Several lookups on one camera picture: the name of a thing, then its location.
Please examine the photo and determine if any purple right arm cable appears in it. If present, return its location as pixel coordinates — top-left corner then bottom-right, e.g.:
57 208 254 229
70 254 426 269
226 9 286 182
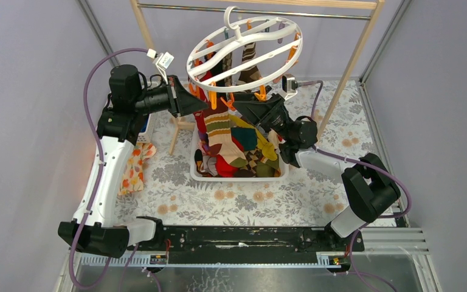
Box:
296 80 413 220

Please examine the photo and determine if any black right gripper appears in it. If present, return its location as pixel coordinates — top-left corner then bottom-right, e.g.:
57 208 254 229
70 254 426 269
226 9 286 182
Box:
228 86 292 143

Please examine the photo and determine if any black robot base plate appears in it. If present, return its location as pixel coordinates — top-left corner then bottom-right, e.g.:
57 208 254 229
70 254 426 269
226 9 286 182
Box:
138 226 353 252

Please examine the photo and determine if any red santa sock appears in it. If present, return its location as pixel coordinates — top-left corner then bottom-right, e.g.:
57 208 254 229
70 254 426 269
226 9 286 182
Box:
215 137 247 178

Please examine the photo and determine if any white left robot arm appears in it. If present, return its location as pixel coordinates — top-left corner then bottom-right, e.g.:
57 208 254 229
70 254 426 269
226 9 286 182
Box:
58 64 207 258

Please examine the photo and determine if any striped beige green sock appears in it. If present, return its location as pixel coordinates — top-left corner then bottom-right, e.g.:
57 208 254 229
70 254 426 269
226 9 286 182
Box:
203 105 247 168

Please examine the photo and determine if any white round sock hanger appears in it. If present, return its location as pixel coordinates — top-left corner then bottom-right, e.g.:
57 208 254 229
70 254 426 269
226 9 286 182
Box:
186 5 303 93

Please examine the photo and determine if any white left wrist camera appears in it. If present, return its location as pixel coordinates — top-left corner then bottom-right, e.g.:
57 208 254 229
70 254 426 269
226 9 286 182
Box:
147 49 174 83

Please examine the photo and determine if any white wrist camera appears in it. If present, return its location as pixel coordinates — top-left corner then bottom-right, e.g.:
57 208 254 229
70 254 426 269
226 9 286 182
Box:
282 74 298 100
147 49 174 83

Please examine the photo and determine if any orange floral cloth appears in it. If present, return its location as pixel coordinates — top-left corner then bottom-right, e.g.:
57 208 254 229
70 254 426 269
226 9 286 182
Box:
118 143 157 196

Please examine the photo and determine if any floral patterned table mat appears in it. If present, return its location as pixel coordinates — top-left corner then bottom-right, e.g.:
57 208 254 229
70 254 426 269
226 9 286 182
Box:
115 80 377 226

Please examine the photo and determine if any white perforated basket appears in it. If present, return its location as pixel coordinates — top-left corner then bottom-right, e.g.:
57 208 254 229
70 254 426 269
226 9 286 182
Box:
137 114 157 144

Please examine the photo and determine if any metal hanging rod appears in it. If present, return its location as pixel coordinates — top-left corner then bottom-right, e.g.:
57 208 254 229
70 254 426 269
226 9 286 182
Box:
137 4 371 21

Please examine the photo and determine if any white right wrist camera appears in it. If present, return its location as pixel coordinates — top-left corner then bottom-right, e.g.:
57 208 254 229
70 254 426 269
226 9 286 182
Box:
282 74 298 100

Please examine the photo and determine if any white plastic sock bin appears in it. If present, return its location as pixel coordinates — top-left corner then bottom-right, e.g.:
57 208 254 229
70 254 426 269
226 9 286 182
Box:
189 125 290 183

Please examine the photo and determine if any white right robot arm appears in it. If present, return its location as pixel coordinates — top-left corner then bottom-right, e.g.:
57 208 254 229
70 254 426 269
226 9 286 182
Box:
233 94 401 251

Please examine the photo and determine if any wooden clothes rack frame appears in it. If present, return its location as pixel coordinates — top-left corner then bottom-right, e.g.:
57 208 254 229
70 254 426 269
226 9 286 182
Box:
127 0 386 156

